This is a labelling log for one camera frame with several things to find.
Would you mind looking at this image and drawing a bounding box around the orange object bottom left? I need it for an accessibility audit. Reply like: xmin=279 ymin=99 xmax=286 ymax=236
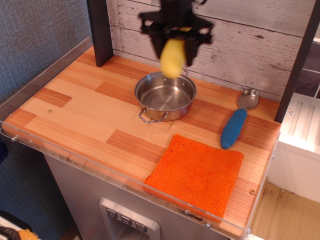
xmin=0 ymin=224 xmax=38 ymax=240

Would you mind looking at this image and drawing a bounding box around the dark vertical post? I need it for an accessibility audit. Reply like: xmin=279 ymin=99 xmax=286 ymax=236
xmin=274 ymin=0 xmax=320 ymax=123
xmin=86 ymin=0 xmax=114 ymax=67

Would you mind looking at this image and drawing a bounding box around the small steel pot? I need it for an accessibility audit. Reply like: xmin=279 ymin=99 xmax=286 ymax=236
xmin=134 ymin=71 xmax=197 ymax=124

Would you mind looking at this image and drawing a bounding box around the grey cabinet with dispenser panel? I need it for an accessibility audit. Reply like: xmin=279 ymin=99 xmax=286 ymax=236
xmin=44 ymin=155 xmax=227 ymax=240

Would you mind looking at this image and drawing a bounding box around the dark left vertical post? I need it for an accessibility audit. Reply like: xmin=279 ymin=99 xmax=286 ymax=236
xmin=86 ymin=0 xmax=114 ymax=67

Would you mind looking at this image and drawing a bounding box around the yellow toy banana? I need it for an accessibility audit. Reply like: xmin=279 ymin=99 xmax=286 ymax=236
xmin=160 ymin=38 xmax=186 ymax=79

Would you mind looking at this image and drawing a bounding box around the blue handled metal spoon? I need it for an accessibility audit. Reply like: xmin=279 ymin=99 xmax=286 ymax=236
xmin=220 ymin=88 xmax=259 ymax=150

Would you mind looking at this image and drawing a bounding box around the clear acrylic guard rail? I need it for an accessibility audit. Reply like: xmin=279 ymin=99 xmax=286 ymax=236
xmin=0 ymin=123 xmax=271 ymax=240

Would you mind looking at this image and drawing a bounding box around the dark right vertical post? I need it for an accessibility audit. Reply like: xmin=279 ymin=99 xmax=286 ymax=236
xmin=274 ymin=0 xmax=320 ymax=123

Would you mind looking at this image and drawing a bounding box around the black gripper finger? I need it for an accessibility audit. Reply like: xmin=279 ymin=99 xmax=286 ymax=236
xmin=184 ymin=37 xmax=201 ymax=67
xmin=150 ymin=34 xmax=168 ymax=59

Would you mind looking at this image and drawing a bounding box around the orange knitted towel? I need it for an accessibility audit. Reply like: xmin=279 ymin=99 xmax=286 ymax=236
xmin=144 ymin=134 xmax=244 ymax=223

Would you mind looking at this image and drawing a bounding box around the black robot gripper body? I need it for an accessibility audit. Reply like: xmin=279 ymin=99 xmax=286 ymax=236
xmin=138 ymin=0 xmax=214 ymax=44

